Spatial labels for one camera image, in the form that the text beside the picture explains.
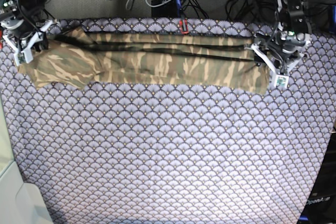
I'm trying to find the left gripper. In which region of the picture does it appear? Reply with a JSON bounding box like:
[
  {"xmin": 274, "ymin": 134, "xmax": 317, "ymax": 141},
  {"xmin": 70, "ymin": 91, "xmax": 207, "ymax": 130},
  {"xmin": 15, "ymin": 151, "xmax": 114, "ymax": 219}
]
[{"xmin": 245, "ymin": 31, "xmax": 311, "ymax": 88}]

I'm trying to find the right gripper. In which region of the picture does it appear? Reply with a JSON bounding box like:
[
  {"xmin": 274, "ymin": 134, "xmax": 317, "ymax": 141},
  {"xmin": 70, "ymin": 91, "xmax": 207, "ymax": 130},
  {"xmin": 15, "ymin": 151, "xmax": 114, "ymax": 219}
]
[{"xmin": 1, "ymin": 19, "xmax": 54, "ymax": 66}]

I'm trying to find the camouflage T-shirt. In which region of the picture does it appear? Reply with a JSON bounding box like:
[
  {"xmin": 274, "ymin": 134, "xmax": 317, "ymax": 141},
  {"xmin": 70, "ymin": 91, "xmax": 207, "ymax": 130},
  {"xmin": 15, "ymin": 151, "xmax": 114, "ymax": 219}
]
[{"xmin": 17, "ymin": 27, "xmax": 270, "ymax": 94}]

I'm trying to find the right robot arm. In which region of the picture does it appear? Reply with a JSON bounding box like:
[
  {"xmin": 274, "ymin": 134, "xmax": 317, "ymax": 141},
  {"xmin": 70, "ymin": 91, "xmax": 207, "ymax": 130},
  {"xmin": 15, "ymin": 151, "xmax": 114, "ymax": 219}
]
[{"xmin": 1, "ymin": 0, "xmax": 57, "ymax": 66}]

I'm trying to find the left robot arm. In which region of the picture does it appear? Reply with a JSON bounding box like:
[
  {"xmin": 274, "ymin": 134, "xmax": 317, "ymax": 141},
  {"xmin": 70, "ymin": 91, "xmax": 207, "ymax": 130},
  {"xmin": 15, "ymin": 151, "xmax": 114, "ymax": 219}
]
[{"xmin": 246, "ymin": 0, "xmax": 312, "ymax": 88}]

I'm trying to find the red black clamp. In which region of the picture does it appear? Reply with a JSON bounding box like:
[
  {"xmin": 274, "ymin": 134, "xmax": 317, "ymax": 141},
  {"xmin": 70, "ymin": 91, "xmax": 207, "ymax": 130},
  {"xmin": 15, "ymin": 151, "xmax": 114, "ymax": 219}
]
[{"xmin": 179, "ymin": 19, "xmax": 189, "ymax": 35}]

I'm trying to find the black power adapter box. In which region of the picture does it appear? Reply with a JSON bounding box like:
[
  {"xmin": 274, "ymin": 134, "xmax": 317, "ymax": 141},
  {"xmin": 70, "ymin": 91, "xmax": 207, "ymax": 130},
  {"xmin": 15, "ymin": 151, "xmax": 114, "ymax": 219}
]
[{"xmin": 151, "ymin": 0, "xmax": 178, "ymax": 18}]

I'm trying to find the fan-patterned blue tablecloth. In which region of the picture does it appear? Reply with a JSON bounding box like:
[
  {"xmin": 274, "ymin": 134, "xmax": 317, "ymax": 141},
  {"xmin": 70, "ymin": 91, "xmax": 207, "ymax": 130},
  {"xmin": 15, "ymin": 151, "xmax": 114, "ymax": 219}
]
[{"xmin": 1, "ymin": 33, "xmax": 335, "ymax": 223}]

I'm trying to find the black OpenArm box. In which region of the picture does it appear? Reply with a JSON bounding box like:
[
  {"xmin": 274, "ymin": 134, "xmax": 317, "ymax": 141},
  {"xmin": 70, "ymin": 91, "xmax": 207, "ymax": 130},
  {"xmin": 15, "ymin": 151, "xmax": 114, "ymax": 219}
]
[{"xmin": 298, "ymin": 133, "xmax": 335, "ymax": 223}]

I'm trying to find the white plastic bin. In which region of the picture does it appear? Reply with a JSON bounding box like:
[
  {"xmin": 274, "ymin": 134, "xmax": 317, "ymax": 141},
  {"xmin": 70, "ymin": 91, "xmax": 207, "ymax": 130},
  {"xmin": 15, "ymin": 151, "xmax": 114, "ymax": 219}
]
[{"xmin": 1, "ymin": 108, "xmax": 53, "ymax": 223}]

